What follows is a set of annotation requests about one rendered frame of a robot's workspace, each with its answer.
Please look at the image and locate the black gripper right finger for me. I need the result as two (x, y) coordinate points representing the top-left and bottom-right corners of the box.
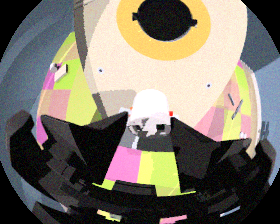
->
(169, 116), (252, 193)

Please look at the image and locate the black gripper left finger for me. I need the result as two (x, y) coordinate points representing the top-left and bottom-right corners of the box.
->
(40, 112), (128, 185)

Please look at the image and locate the white flat box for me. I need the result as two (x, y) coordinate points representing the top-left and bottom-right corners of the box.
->
(55, 64), (68, 83)

